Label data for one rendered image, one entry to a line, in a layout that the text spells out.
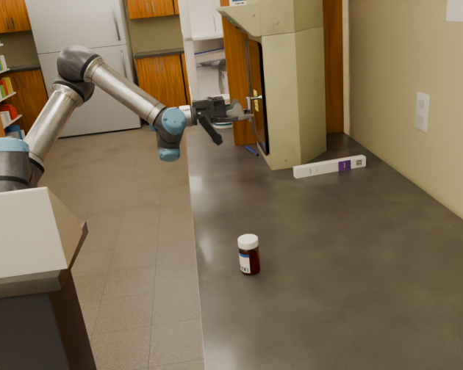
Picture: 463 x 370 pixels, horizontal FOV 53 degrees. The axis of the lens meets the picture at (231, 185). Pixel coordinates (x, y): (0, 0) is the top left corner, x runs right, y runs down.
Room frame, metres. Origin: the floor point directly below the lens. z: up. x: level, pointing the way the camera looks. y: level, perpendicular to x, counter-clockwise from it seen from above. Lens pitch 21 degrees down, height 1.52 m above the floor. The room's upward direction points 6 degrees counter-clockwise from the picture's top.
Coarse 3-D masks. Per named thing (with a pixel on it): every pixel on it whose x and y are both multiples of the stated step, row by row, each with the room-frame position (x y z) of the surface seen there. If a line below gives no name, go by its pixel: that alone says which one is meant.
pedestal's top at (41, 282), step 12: (84, 228) 1.28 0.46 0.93; (84, 240) 1.26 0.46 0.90; (72, 264) 1.12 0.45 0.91; (12, 276) 1.03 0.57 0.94; (24, 276) 1.02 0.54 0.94; (36, 276) 1.01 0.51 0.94; (48, 276) 1.01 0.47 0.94; (60, 276) 1.02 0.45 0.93; (0, 288) 1.00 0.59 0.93; (12, 288) 1.00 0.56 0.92; (24, 288) 1.00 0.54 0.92; (36, 288) 1.00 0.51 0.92; (48, 288) 1.00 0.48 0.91; (60, 288) 1.00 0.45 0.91
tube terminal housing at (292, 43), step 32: (256, 0) 1.64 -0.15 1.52; (288, 0) 1.60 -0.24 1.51; (320, 0) 1.74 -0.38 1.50; (288, 32) 1.60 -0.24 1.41; (320, 32) 1.73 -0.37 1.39; (288, 64) 1.60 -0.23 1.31; (320, 64) 1.73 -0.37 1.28; (288, 96) 1.60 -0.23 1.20; (320, 96) 1.72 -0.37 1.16; (288, 128) 1.60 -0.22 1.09; (320, 128) 1.72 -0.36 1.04; (288, 160) 1.60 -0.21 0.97
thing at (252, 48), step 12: (252, 48) 1.74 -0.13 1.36; (252, 60) 1.76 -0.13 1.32; (252, 72) 1.79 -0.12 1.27; (252, 84) 1.82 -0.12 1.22; (252, 96) 1.84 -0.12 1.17; (264, 96) 1.60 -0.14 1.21; (252, 108) 1.87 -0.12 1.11; (264, 108) 1.60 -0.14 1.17; (264, 120) 1.60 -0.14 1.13; (264, 132) 1.61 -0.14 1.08; (264, 144) 1.63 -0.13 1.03
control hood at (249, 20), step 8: (216, 8) 1.87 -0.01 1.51; (224, 8) 1.59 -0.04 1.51; (232, 8) 1.59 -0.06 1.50; (240, 8) 1.59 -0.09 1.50; (248, 8) 1.59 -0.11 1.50; (256, 8) 1.59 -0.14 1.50; (232, 16) 1.59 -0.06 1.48; (240, 16) 1.59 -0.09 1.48; (248, 16) 1.59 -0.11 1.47; (256, 16) 1.59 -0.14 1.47; (232, 24) 1.90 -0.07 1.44; (240, 24) 1.59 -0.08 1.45; (248, 24) 1.59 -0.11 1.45; (256, 24) 1.59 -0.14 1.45; (248, 32) 1.61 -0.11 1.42; (256, 32) 1.59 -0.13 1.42
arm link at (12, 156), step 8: (0, 144) 1.24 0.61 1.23; (8, 144) 1.25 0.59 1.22; (16, 144) 1.26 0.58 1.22; (24, 144) 1.29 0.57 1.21; (0, 152) 1.23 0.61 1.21; (8, 152) 1.23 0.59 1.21; (16, 152) 1.25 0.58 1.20; (24, 152) 1.27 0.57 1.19; (0, 160) 1.21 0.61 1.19; (8, 160) 1.22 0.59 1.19; (16, 160) 1.23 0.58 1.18; (24, 160) 1.25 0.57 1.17; (0, 168) 1.19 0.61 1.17; (8, 168) 1.20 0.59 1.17; (16, 168) 1.21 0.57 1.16; (24, 168) 1.24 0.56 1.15; (16, 176) 1.20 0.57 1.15; (24, 176) 1.22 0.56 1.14
